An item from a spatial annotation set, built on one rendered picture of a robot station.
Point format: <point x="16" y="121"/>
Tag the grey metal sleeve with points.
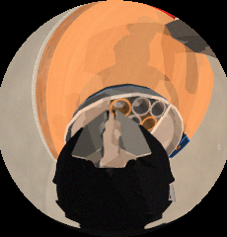
<point x="142" y="109"/>
<point x="158" y="109"/>
<point x="136" y="118"/>

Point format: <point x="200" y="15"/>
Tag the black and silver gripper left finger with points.
<point x="86" y="144"/>

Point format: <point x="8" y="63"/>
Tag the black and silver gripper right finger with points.
<point x="137" y="143"/>

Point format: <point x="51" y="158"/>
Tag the grey round turntable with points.
<point x="168" y="129"/>

